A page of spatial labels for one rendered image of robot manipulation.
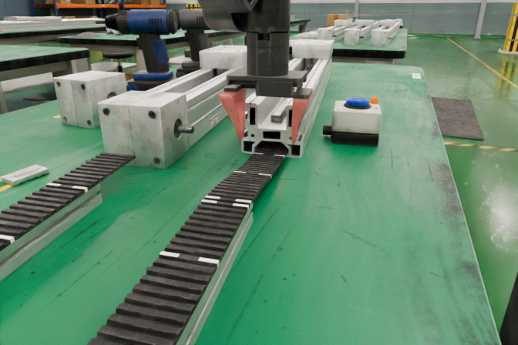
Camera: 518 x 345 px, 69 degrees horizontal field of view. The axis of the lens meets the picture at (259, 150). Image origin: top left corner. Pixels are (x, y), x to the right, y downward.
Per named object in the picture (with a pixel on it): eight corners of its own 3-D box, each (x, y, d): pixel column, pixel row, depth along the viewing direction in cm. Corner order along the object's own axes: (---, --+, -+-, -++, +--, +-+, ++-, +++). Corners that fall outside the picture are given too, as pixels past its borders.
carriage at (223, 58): (243, 81, 90) (243, 51, 88) (200, 78, 93) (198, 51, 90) (258, 71, 105) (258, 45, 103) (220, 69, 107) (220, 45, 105)
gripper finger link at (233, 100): (234, 131, 60) (233, 72, 56) (278, 135, 58) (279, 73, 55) (220, 145, 53) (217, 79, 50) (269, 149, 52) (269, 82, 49)
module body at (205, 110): (190, 149, 64) (186, 99, 60) (136, 144, 66) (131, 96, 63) (277, 73, 136) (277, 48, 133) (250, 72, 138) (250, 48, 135)
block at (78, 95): (104, 131, 73) (96, 82, 69) (62, 124, 77) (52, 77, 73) (139, 118, 81) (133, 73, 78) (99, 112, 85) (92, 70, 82)
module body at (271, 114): (302, 158, 59) (304, 105, 56) (241, 152, 62) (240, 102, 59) (330, 75, 132) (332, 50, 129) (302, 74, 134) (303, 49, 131)
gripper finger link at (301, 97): (265, 133, 58) (266, 73, 55) (311, 137, 57) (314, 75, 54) (254, 149, 52) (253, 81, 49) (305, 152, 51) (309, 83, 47)
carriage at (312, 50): (329, 68, 109) (331, 44, 107) (291, 67, 111) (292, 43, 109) (331, 61, 124) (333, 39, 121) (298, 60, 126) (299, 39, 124)
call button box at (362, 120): (378, 147, 64) (382, 111, 62) (321, 142, 66) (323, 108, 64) (375, 132, 71) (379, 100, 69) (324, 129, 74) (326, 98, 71)
